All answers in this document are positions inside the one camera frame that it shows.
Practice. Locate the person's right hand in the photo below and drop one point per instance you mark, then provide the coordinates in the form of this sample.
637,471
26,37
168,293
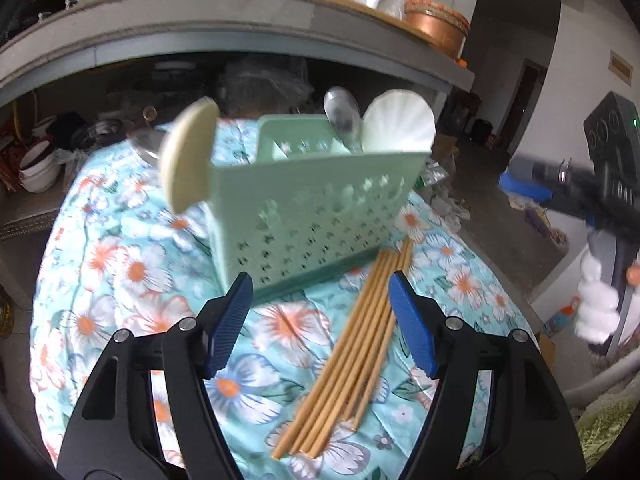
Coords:
597,310

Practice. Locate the grey concrete kitchen counter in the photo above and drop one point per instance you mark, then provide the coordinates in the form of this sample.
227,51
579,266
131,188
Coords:
200,25

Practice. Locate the orange and blue package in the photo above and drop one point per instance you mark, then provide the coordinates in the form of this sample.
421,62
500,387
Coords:
560,317

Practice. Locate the green fuzzy blanket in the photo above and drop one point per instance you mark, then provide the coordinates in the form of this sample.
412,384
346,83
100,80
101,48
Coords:
610,425

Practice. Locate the large metal spoon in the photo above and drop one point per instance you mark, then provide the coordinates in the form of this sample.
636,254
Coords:
342,115

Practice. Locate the white plastic rice paddle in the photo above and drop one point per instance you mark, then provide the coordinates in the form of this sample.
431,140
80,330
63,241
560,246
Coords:
400,125

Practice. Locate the floral light blue blanket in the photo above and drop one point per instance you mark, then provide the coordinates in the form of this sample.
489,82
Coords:
125,270

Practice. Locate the crumpled white plastic bag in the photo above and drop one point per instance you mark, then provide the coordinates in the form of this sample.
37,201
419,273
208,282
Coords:
445,200

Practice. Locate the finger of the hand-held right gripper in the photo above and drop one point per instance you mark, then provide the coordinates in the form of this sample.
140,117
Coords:
525,187
545,170

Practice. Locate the black wok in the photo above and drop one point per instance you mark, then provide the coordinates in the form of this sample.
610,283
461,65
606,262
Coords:
45,0

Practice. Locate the small orange object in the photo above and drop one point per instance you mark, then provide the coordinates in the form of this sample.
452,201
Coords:
461,62

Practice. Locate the clear plastic bag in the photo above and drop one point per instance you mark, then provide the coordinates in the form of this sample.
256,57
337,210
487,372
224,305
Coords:
260,85

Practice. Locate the stack of white bowls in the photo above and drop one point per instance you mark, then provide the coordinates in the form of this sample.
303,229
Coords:
40,170

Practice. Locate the copper pot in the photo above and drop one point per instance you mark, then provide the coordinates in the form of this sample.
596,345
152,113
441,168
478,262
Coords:
440,30

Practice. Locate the cardboard box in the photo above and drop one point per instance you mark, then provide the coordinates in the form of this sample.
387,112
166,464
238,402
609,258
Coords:
445,147

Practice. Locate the small metal spoon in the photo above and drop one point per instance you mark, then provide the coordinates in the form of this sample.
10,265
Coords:
147,145

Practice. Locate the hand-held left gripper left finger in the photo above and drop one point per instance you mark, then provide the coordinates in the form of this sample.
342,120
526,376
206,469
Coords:
230,325

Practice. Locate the bundle of bamboo chopsticks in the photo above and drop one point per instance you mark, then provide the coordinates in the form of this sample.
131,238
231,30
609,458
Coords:
345,360

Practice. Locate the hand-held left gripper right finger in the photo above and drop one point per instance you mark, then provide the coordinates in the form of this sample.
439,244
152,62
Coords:
412,325

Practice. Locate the green perforated utensil holder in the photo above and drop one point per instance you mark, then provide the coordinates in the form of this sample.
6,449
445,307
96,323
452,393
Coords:
310,210

